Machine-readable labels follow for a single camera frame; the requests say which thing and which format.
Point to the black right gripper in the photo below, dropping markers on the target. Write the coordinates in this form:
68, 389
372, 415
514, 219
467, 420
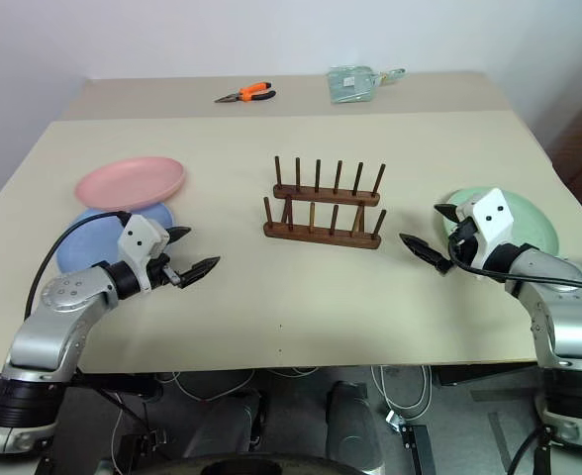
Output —
461, 242

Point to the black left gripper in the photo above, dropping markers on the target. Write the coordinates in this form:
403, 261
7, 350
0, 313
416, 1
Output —
165, 273

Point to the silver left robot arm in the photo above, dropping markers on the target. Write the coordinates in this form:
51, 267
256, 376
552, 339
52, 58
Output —
48, 336

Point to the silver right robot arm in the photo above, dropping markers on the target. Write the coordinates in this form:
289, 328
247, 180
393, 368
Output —
563, 316

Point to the wooden dish rack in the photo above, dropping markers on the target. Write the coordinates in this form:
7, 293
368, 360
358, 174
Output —
320, 236

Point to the pink plate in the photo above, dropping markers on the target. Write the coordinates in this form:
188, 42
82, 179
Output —
127, 180

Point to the green plate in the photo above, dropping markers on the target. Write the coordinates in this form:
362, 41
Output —
531, 225

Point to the blue plate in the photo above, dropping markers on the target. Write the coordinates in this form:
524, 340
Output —
88, 237

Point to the black flat box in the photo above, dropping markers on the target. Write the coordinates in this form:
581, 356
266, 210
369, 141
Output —
484, 376

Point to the pale green key tag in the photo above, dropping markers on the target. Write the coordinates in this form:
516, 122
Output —
395, 74

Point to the pale green plastic packet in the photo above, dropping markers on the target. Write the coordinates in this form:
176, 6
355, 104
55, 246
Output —
350, 85

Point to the orange black pliers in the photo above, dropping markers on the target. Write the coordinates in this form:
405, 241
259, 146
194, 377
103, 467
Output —
252, 92

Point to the dark rounded shape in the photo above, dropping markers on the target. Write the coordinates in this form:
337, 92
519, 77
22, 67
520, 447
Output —
353, 420
226, 420

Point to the silver metal clamp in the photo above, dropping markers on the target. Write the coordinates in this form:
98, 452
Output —
395, 420

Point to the dark round base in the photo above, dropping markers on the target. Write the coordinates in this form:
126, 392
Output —
261, 467

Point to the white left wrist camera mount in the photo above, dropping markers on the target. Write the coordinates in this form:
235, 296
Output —
135, 242

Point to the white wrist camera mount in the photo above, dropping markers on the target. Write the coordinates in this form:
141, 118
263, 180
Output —
491, 218
135, 242

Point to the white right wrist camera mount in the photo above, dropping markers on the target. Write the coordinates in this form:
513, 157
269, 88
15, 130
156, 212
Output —
491, 218

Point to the black metal bracket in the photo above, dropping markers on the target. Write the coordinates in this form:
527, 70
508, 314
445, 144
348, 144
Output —
419, 447

